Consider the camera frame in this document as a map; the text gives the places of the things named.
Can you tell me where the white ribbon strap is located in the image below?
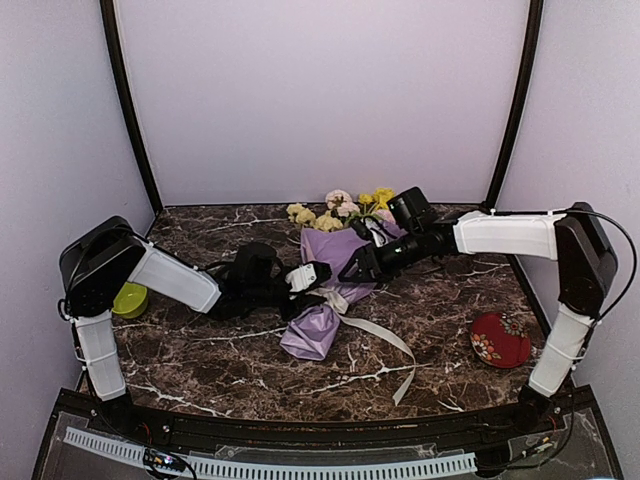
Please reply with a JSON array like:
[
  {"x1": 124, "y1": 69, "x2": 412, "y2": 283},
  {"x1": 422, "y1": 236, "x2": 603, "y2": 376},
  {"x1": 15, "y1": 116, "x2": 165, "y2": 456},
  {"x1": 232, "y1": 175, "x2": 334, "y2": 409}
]
[{"x1": 309, "y1": 285, "x2": 418, "y2": 407}]

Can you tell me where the pink purple wrapping paper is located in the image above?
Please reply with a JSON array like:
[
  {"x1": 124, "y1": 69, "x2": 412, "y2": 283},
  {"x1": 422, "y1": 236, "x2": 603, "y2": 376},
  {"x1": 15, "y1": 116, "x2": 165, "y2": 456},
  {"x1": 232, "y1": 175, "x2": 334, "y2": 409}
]
[{"x1": 280, "y1": 228, "x2": 410, "y2": 361}]

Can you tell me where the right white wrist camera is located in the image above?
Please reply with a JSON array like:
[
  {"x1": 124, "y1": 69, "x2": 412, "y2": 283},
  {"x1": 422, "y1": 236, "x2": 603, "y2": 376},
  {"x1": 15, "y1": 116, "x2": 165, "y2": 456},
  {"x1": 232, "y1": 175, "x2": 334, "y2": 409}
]
[{"x1": 349, "y1": 216, "x2": 397, "y2": 248}]

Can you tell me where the white slotted cable duct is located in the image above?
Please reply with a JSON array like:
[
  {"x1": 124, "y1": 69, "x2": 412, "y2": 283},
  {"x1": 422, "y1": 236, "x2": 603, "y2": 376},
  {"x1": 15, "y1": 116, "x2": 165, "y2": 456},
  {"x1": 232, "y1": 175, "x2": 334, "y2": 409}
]
[{"x1": 62, "y1": 427, "x2": 477, "y2": 479}]

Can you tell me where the black front table rail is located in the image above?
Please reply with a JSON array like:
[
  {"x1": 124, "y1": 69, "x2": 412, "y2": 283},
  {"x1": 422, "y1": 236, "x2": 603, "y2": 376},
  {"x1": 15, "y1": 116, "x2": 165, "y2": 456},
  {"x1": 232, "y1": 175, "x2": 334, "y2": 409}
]
[{"x1": 119, "y1": 394, "x2": 531, "y2": 451}]

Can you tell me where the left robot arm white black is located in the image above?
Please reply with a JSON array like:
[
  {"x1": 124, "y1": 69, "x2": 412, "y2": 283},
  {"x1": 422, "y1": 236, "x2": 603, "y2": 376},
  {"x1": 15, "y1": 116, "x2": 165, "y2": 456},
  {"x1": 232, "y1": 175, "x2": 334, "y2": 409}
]
[{"x1": 57, "y1": 216, "x2": 332, "y2": 436}]

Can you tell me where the yellow fuzzy poppy stem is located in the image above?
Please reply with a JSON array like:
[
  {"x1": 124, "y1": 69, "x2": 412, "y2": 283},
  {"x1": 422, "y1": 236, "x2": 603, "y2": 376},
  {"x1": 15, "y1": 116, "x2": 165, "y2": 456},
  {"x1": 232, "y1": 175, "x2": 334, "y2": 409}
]
[{"x1": 358, "y1": 187, "x2": 396, "y2": 213}]

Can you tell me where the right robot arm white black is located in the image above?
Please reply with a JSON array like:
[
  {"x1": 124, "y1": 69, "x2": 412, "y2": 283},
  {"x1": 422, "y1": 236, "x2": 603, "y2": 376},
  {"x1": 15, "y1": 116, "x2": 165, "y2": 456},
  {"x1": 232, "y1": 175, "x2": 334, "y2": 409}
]
[{"x1": 338, "y1": 187, "x2": 618, "y2": 434}]

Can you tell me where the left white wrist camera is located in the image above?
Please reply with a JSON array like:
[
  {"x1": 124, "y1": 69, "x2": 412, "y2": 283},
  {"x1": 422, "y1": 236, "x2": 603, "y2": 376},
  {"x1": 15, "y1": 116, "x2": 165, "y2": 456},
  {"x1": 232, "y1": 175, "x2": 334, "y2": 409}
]
[{"x1": 285, "y1": 261, "x2": 332, "y2": 293}]

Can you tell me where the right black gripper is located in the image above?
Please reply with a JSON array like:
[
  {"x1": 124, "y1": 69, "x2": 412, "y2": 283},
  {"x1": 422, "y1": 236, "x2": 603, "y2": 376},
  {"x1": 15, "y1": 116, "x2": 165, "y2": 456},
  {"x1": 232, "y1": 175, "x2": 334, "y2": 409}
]
[{"x1": 339, "y1": 228, "x2": 427, "y2": 282}]

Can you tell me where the red floral dish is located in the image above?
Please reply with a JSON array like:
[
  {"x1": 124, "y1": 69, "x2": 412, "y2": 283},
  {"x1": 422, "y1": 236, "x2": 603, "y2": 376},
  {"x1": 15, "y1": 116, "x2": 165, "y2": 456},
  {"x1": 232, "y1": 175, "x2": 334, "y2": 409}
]
[{"x1": 469, "y1": 312, "x2": 532, "y2": 369}]

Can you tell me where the lime green bowl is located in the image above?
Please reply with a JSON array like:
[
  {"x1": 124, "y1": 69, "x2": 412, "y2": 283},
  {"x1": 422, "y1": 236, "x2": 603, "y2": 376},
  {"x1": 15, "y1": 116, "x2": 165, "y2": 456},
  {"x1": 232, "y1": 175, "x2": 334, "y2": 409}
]
[{"x1": 112, "y1": 282, "x2": 148, "y2": 319}]

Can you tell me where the right black frame post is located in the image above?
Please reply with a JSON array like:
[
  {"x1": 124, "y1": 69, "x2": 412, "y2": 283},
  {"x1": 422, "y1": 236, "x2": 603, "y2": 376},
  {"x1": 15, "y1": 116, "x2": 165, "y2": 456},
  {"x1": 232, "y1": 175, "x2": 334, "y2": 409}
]
[{"x1": 482, "y1": 0, "x2": 544, "y2": 210}]

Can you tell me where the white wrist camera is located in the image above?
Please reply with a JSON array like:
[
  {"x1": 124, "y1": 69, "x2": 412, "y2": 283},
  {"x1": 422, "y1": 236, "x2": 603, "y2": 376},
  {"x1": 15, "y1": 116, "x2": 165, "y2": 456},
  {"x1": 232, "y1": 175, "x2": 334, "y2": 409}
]
[
  {"x1": 349, "y1": 216, "x2": 397, "y2": 248},
  {"x1": 285, "y1": 261, "x2": 332, "y2": 293}
]

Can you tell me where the pink rose flower stem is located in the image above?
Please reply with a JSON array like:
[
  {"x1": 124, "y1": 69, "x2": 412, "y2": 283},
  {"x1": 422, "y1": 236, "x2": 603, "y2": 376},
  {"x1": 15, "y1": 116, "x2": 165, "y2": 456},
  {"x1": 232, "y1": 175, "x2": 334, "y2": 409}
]
[{"x1": 324, "y1": 188, "x2": 397, "y2": 226}]

